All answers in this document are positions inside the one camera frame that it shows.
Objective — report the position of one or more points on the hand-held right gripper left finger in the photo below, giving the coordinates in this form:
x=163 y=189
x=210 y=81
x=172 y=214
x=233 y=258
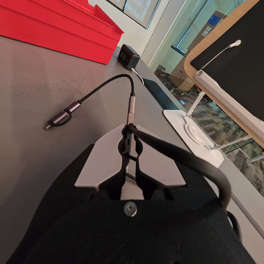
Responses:
x=103 y=160

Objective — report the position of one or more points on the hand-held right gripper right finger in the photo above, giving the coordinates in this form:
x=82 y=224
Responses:
x=163 y=173

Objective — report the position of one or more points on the grey usb hub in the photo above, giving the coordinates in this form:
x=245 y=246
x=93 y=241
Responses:
x=132 y=109

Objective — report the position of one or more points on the dark phone on table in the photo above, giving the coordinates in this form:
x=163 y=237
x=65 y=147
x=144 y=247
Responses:
x=160 y=94

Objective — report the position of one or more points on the black charger cube with display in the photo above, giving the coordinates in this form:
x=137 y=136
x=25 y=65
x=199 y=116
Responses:
x=127 y=56

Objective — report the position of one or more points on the cardboard box with blue label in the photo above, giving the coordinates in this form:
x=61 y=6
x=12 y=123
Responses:
x=208 y=35

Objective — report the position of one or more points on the red plastic bin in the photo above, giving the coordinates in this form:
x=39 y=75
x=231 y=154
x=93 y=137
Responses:
x=51 y=24

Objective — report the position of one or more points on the large window with blinds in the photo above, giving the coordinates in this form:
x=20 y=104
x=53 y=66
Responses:
x=136 y=10

